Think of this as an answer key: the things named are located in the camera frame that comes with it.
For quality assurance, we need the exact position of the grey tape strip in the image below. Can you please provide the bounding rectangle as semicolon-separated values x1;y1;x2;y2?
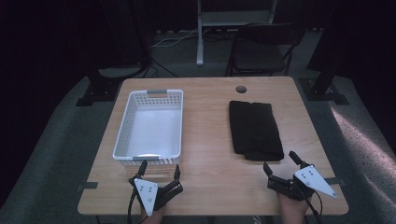
323;176;347;188
76;181;99;193

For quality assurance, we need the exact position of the person's right hand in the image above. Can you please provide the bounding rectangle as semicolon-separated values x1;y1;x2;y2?
276;192;313;224

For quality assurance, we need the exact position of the black cloth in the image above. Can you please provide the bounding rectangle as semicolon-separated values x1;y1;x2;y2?
228;100;285;162

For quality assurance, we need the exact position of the white plastic basket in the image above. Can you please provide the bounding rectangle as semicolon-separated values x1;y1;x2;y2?
112;89;185;167

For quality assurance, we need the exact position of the grey metal stand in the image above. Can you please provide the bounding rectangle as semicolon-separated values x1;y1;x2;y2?
195;0;278;67

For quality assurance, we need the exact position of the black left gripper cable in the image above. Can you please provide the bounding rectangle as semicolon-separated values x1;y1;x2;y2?
126;186;139;224

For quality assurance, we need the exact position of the white floor cable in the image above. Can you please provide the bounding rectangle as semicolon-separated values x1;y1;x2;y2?
151;27;210;49

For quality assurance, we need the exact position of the person's left hand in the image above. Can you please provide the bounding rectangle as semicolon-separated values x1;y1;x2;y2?
139;204;166;224

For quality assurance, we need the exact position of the black folding chair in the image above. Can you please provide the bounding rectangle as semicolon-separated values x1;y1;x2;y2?
224;21;308;78

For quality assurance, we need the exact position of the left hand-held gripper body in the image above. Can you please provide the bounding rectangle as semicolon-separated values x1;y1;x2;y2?
128;176;184;217

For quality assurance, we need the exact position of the black floor cable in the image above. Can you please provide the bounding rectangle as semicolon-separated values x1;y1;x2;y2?
142;58;180;79

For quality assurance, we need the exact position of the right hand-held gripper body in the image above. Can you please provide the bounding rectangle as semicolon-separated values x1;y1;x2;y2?
266;164;339;202

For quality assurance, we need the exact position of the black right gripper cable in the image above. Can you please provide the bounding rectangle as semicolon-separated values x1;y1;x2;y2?
297;186;324;224

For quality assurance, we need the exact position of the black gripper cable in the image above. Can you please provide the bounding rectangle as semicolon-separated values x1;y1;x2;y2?
126;186;139;224
297;186;324;224

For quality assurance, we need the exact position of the black stand base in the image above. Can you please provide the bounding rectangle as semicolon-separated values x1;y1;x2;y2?
75;65;151;107
297;0;350;106

